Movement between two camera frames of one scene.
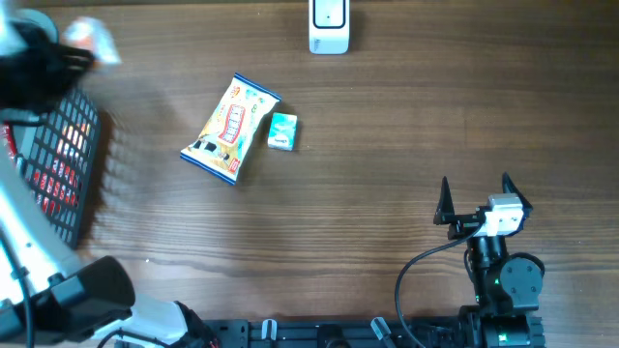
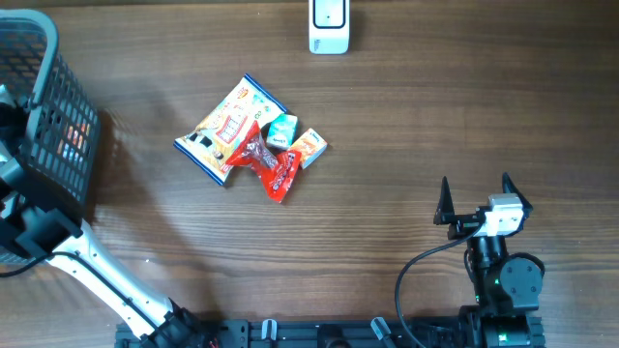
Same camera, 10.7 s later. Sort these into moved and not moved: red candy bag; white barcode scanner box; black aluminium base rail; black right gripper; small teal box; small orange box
Moved: red candy bag; small orange box
Not moved: small teal box; black right gripper; white barcode scanner box; black aluminium base rail
